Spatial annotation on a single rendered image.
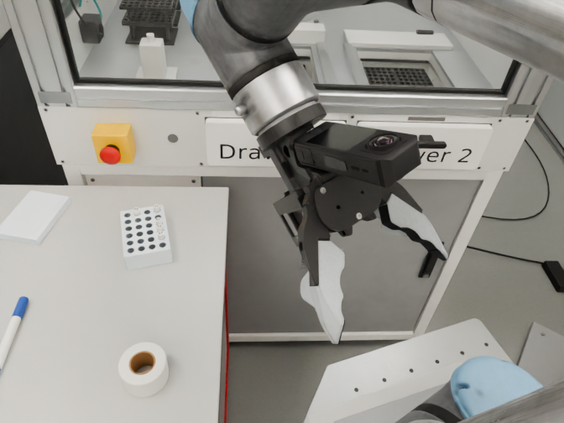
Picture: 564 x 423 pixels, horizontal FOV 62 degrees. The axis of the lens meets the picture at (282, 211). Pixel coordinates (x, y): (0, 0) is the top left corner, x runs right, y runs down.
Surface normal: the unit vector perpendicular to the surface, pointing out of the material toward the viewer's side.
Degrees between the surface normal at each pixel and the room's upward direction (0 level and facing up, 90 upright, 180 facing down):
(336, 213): 40
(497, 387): 10
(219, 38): 103
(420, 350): 0
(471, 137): 90
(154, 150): 90
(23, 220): 0
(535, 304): 0
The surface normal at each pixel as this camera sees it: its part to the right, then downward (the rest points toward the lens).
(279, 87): 0.10, 0.00
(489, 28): -0.80, 0.57
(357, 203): 0.37, -0.16
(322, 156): -0.76, 0.50
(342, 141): -0.28, -0.83
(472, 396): 0.22, -0.76
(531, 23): -0.81, 0.26
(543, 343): -0.01, -0.76
